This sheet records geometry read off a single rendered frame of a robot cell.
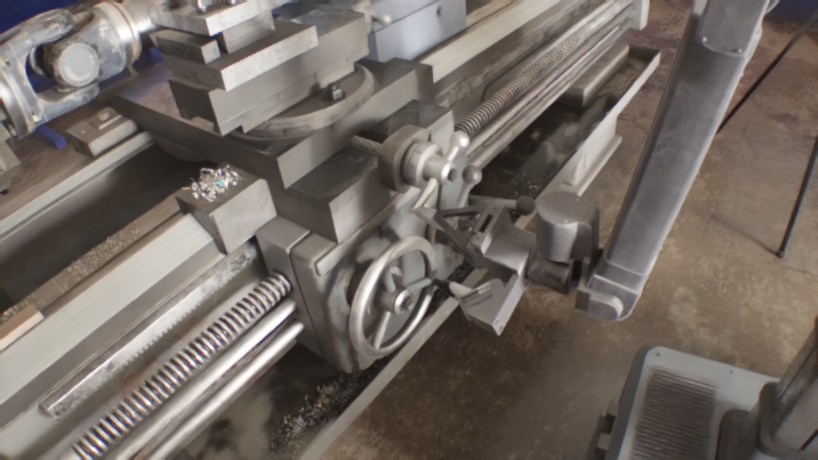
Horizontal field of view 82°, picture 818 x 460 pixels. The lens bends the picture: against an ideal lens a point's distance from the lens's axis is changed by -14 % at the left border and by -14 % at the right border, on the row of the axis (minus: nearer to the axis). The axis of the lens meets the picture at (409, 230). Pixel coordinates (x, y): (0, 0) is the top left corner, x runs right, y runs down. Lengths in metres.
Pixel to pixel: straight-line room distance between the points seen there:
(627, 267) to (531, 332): 1.10
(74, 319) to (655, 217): 0.72
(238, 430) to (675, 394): 0.93
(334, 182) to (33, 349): 0.47
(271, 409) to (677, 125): 0.90
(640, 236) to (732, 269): 1.47
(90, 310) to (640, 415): 1.06
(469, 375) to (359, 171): 0.92
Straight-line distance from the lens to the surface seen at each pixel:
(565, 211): 0.61
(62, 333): 0.81
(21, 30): 0.89
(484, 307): 0.66
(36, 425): 0.87
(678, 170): 0.53
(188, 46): 0.79
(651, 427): 1.26
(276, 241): 0.83
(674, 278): 1.94
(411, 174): 0.78
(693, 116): 0.50
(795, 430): 1.07
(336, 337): 0.90
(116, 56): 0.91
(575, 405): 1.56
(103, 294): 0.81
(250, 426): 1.12
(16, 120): 0.85
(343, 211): 0.77
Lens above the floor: 1.31
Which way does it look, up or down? 40 degrees down
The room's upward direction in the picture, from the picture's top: 7 degrees counter-clockwise
